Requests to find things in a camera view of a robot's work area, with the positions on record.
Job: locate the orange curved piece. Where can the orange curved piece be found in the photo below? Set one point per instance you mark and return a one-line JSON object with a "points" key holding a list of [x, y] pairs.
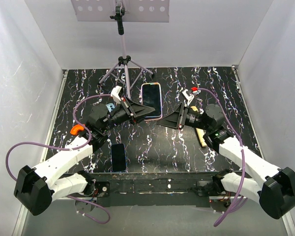
{"points": [[76, 129]]}

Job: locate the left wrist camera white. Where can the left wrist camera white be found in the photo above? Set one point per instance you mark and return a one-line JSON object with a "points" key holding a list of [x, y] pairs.
{"points": [[116, 94]]}

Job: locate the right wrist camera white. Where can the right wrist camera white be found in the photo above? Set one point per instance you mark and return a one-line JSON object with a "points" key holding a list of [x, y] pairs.
{"points": [[189, 95]]}

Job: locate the black phone without case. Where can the black phone without case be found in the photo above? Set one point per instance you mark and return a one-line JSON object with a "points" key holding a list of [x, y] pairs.
{"points": [[118, 158]]}

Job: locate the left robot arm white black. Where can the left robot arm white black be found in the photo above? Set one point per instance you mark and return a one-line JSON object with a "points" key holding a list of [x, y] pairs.
{"points": [[64, 159]]}

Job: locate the music stand with tripod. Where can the music stand with tripod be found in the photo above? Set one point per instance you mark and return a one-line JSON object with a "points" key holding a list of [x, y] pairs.
{"points": [[121, 11]]}

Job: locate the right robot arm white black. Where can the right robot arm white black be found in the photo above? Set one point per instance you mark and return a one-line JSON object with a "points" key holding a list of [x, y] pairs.
{"points": [[243, 152]]}

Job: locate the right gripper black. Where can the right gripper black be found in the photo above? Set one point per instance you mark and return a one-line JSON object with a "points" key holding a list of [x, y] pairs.
{"points": [[172, 120]]}

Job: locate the aluminium front rail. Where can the aluminium front rail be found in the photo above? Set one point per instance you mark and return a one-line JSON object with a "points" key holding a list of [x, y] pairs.
{"points": [[148, 189]]}

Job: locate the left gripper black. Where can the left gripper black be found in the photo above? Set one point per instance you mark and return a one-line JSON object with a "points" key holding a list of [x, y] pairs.
{"points": [[135, 111]]}

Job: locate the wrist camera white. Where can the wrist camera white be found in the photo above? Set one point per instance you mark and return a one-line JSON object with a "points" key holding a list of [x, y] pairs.
{"points": [[189, 95], [116, 94]]}

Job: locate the cream toy microphone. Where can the cream toy microphone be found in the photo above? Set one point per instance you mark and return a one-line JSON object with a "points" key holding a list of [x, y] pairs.
{"points": [[201, 134]]}

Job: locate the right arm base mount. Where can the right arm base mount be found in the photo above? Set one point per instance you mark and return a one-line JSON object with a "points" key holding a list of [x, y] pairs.
{"points": [[208, 188]]}

